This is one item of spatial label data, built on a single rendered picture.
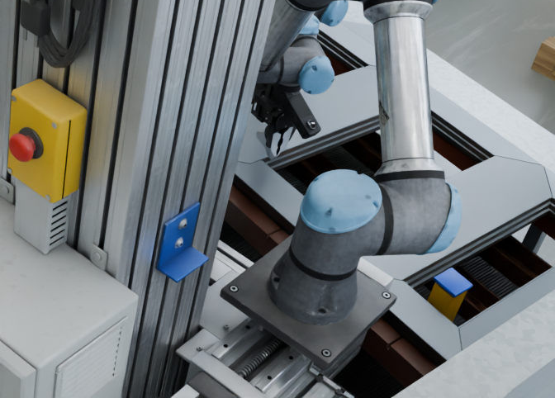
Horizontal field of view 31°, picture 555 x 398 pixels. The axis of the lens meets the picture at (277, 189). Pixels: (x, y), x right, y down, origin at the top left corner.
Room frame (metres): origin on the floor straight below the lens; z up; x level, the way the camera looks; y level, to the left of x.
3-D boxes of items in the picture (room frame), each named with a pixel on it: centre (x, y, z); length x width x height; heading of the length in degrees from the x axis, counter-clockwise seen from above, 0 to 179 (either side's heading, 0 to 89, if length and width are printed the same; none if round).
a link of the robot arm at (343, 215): (1.24, -0.11, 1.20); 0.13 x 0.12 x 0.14; 115
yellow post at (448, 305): (1.54, -0.40, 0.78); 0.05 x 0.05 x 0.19; 52
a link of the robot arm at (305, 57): (1.75, 0.02, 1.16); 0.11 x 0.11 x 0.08; 25
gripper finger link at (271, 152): (1.84, 0.06, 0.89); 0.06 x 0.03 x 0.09; 52
